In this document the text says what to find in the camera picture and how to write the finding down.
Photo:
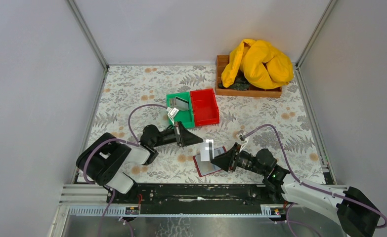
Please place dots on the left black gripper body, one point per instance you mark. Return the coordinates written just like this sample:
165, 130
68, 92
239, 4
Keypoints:
179, 135

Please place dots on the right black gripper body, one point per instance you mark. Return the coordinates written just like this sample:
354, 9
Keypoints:
236, 157

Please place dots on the green plastic bin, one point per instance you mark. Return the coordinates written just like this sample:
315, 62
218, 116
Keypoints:
186, 117

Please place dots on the red leather card holder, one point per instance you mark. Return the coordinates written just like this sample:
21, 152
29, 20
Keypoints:
217, 151

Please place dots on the red plastic bin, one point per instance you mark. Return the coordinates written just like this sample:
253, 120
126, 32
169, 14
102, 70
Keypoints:
205, 108

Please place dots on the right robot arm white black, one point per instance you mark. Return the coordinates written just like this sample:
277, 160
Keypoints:
350, 208

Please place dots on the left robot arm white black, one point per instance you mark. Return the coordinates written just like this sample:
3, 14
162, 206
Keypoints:
101, 163

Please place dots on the silver cards in green bin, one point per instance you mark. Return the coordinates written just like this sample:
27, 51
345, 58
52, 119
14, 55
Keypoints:
181, 104

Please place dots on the floral table mat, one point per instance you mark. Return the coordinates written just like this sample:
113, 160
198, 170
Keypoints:
134, 97

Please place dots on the dark green item in tray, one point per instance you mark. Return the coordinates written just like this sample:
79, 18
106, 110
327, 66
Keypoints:
240, 84

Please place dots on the wooden tray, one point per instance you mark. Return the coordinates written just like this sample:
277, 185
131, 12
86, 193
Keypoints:
221, 62

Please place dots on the yellow cloth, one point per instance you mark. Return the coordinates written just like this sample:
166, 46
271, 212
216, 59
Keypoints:
263, 65

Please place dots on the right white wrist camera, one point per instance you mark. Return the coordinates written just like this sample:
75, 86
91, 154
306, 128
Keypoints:
243, 139

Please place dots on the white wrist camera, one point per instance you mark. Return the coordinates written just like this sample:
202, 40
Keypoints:
172, 112
243, 139

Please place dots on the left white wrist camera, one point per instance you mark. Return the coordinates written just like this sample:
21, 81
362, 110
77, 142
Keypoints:
172, 112

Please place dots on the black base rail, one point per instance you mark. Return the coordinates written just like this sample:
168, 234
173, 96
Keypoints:
200, 199

